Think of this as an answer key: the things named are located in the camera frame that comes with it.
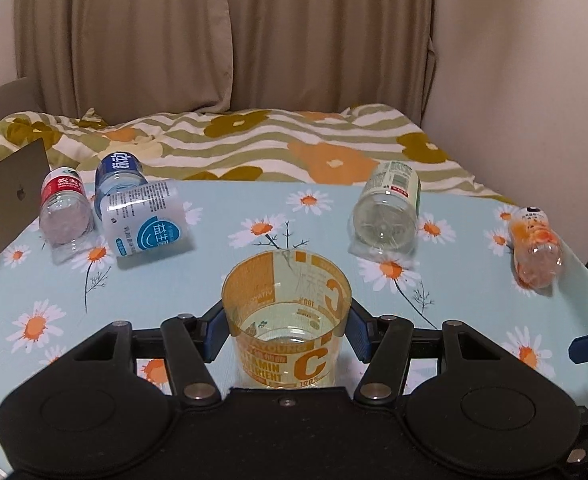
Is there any green white label bottle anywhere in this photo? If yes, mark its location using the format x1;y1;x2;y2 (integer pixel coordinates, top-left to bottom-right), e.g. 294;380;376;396
350;160;421;256

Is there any orange label clear bottle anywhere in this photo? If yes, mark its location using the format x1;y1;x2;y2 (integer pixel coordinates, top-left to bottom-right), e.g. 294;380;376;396
508;206;563;290

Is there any daisy print blue tablecloth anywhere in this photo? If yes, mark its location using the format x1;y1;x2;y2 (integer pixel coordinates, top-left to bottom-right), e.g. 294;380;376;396
0;181;588;472

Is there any beige curtain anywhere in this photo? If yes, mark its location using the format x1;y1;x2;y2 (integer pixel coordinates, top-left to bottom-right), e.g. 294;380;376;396
15;0;435;124

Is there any white light-blue label bottle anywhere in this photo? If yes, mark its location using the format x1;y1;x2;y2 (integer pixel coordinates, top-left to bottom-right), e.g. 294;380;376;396
100;180;187;258

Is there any dark blue label bottle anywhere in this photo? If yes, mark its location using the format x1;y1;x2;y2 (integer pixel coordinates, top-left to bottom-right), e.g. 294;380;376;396
94;151;147;219

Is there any red label clear bottle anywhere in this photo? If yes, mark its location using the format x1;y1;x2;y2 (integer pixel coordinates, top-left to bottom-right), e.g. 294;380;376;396
39;167;94;247

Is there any grey open laptop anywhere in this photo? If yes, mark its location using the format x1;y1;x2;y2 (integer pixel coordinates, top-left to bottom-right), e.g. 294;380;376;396
0;139;50;253

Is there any yellow vitamin C cup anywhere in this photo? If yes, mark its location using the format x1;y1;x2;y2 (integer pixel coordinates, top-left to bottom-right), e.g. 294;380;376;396
221;249;351;389

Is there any floral striped duvet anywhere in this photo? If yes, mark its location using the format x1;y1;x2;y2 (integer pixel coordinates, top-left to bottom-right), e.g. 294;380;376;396
0;104;500;198

